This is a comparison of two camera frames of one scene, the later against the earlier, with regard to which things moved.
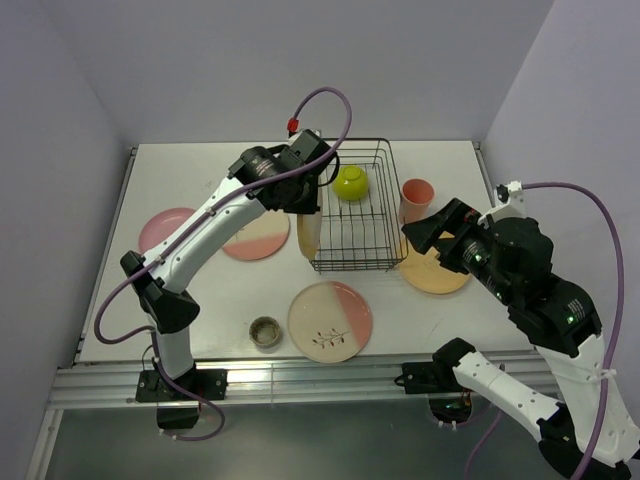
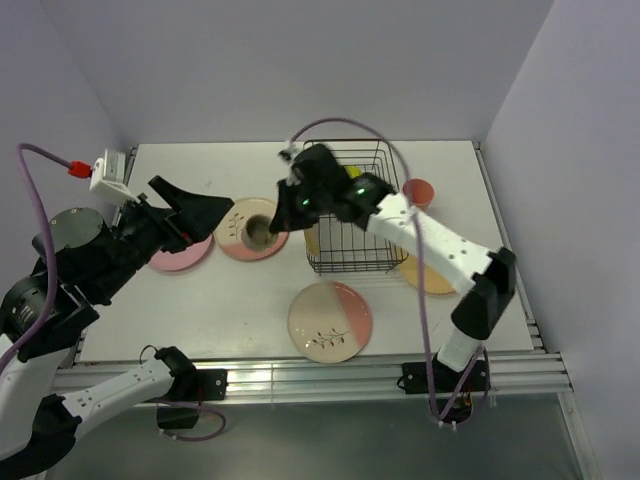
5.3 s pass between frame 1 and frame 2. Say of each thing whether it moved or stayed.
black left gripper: moved
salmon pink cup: stayed
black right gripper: moved
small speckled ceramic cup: moved
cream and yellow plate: moved
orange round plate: stayed
